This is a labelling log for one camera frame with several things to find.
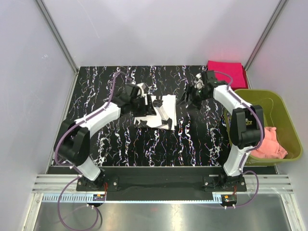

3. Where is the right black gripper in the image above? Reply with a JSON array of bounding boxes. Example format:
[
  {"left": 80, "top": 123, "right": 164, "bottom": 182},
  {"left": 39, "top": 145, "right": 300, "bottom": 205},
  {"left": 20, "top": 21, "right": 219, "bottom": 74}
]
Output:
[{"left": 176, "top": 84, "right": 210, "bottom": 112}]

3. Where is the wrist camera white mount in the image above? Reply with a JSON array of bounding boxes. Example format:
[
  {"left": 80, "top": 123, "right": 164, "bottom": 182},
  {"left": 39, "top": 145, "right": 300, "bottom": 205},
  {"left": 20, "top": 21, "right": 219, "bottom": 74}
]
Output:
[
  {"left": 194, "top": 73, "right": 204, "bottom": 90},
  {"left": 137, "top": 83, "right": 147, "bottom": 97}
]

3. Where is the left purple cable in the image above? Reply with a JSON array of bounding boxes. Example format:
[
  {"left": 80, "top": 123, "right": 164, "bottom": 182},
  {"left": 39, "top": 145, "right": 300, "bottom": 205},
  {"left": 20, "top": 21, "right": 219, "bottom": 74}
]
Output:
[{"left": 54, "top": 71, "right": 133, "bottom": 230}]

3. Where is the olive green plastic basket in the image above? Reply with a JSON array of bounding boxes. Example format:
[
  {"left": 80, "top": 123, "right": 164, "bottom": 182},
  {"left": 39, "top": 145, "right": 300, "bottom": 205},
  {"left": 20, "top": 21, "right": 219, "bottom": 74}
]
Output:
[{"left": 235, "top": 89, "right": 303, "bottom": 166}]

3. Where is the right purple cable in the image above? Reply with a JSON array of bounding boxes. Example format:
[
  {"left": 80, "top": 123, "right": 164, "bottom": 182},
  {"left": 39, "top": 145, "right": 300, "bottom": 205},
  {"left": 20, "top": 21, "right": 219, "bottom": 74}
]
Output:
[{"left": 214, "top": 71, "right": 264, "bottom": 210}]

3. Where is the left aluminium frame post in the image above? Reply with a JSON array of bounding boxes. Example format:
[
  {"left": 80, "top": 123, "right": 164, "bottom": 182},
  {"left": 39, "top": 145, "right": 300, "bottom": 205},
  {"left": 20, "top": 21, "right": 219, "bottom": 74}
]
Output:
[{"left": 36, "top": 0, "right": 79, "bottom": 74}]

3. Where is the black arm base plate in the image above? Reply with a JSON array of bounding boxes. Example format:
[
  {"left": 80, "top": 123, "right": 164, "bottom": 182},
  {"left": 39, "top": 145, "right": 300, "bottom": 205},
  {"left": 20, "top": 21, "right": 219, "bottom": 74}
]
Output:
[{"left": 77, "top": 167, "right": 247, "bottom": 196}]

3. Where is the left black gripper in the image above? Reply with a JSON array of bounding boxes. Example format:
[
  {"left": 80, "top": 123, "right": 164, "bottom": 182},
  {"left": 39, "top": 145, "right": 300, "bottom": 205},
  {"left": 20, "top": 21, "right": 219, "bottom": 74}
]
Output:
[{"left": 130, "top": 95, "right": 156, "bottom": 118}]

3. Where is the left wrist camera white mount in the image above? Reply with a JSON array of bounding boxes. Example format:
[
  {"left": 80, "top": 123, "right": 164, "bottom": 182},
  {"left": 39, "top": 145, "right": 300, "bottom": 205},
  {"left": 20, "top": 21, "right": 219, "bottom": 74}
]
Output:
[{"left": 137, "top": 83, "right": 147, "bottom": 97}]

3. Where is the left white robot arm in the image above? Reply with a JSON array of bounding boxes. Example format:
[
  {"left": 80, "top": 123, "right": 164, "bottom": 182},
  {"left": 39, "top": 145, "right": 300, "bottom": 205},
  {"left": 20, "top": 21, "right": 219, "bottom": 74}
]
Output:
[{"left": 54, "top": 83, "right": 156, "bottom": 191}]

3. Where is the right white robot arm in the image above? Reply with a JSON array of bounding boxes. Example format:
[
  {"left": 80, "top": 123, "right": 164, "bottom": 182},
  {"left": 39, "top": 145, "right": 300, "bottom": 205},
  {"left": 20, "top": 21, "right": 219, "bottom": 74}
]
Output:
[{"left": 178, "top": 71, "right": 265, "bottom": 191}]

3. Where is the purple cable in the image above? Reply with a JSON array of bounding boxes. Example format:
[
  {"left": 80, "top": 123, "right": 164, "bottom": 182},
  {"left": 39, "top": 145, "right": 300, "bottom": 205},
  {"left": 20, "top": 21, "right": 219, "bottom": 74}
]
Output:
[
  {"left": 54, "top": 71, "right": 133, "bottom": 230},
  {"left": 214, "top": 71, "right": 264, "bottom": 210}
]

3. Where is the right aluminium frame post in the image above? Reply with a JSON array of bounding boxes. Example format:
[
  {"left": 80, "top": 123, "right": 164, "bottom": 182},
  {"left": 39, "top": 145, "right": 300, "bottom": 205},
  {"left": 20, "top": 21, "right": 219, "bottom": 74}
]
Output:
[{"left": 244, "top": 0, "right": 288, "bottom": 72}]

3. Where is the white slotted cable duct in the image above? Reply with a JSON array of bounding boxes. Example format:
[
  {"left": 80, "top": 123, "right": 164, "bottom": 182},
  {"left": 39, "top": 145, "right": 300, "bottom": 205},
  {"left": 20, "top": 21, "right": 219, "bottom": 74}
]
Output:
[{"left": 43, "top": 192, "right": 237, "bottom": 204}]

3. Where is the pink crumpled t shirt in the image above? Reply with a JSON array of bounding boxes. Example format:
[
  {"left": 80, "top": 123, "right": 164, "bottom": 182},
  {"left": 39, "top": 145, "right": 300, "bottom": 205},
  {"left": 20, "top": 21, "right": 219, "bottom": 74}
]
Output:
[{"left": 251, "top": 127, "right": 288, "bottom": 159}]

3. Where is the black marble pattern mat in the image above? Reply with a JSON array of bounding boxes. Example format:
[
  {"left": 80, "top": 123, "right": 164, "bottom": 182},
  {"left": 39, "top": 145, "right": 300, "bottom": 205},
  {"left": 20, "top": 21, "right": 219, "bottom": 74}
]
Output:
[{"left": 66, "top": 65, "right": 231, "bottom": 167}]

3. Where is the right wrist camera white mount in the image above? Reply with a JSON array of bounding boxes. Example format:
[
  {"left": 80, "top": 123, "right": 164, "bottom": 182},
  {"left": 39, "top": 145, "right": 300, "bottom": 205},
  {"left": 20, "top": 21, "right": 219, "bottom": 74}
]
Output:
[{"left": 194, "top": 73, "right": 204, "bottom": 90}]

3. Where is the aluminium frame post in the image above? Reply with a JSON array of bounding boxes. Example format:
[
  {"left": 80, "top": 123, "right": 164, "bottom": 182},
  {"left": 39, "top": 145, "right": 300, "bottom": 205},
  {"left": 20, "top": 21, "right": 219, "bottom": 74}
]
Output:
[
  {"left": 244, "top": 0, "right": 288, "bottom": 72},
  {"left": 36, "top": 0, "right": 79, "bottom": 74}
]

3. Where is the white t shirt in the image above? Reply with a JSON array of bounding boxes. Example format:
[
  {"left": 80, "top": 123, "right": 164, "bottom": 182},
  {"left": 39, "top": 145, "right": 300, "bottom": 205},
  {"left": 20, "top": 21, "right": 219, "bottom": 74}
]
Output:
[{"left": 134, "top": 94, "right": 177, "bottom": 130}]

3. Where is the folded magenta t shirt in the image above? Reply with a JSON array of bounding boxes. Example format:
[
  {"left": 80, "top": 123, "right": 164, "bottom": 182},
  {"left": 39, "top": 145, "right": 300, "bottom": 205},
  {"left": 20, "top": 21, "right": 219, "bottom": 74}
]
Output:
[{"left": 207, "top": 61, "right": 245, "bottom": 90}]

